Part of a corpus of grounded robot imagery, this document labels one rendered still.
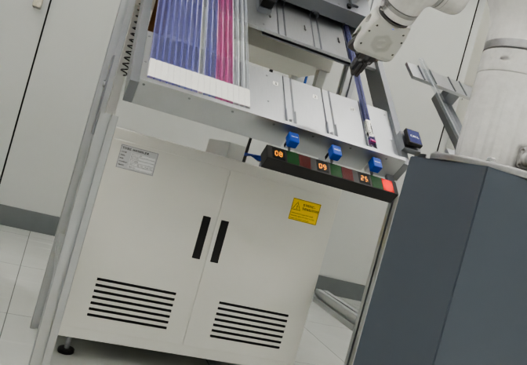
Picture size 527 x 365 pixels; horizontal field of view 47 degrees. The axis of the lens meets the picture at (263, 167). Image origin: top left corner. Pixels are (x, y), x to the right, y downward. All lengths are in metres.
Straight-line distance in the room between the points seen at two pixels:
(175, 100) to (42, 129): 1.98
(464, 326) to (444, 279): 0.07
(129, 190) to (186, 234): 0.20
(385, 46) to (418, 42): 2.50
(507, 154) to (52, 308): 0.94
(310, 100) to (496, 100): 0.65
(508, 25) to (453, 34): 3.04
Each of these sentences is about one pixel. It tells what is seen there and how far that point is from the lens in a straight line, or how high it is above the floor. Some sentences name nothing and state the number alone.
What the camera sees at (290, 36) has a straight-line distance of 1.69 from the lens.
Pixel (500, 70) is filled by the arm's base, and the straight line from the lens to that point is 0.97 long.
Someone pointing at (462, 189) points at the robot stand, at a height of 0.66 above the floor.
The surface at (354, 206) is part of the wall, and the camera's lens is 3.69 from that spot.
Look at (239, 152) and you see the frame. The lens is 1.71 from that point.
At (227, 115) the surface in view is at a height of 0.71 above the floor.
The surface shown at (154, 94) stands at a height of 0.71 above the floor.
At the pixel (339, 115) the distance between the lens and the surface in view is 1.52.
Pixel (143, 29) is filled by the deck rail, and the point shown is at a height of 0.85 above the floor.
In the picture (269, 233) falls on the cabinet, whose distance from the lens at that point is 1.72.
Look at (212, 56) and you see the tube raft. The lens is 1.45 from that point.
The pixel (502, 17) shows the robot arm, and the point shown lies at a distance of 1.01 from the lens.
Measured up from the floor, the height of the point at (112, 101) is 0.69.
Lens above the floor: 0.61
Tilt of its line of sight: level
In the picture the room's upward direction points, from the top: 16 degrees clockwise
